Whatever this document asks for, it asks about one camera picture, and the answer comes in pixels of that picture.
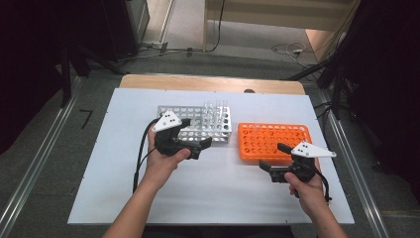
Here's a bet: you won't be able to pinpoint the black hanging cable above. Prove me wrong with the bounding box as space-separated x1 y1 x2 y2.
207 0 227 54

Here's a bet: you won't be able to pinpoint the silver metal test tube rack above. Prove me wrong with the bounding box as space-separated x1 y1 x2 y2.
157 105 233 144

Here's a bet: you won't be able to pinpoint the person's dark pants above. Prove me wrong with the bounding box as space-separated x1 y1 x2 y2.
142 225 295 238

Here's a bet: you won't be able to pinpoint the black stand post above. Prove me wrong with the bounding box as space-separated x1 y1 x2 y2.
60 46 72 108
331 63 345 120

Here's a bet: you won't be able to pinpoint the metal floor rail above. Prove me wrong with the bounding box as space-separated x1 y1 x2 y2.
318 90 390 238
0 75 85 238

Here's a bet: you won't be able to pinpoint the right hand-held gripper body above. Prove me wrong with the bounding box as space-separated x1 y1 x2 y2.
268 141 338 184

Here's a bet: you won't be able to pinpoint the person's left hand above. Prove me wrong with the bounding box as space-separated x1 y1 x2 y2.
144 127 192 194

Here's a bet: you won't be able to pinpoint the light wooden bench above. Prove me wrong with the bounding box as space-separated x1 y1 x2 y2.
202 0 361 62

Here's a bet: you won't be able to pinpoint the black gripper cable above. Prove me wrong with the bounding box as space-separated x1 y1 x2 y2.
315 168 333 203
132 118 159 194

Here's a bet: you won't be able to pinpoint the grey floor power strip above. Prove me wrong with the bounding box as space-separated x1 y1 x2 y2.
142 41 169 54

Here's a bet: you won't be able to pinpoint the grey floor cable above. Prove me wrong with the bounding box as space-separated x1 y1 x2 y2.
118 48 204 63

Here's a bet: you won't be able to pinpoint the person's right hand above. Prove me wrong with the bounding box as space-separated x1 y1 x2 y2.
284 158 327 213

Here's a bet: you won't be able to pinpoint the dark metal cabinet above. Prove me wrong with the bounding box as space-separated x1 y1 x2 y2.
102 0 151 62

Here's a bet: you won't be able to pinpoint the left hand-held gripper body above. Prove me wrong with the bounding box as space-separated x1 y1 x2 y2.
152 109 203 161

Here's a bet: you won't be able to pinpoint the orange plastic test tube rack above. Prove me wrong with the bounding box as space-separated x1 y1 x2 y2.
237 122 313 163

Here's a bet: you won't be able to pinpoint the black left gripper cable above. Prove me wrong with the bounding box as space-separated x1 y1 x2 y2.
132 118 159 194

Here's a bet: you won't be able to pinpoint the dark curtain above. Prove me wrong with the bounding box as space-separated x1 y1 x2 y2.
0 0 110 155
343 0 420 206

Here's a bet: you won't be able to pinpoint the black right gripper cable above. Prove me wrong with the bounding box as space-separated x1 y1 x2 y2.
315 168 333 203

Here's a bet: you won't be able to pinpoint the white floor cable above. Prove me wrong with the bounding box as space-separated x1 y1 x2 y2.
270 42 310 67

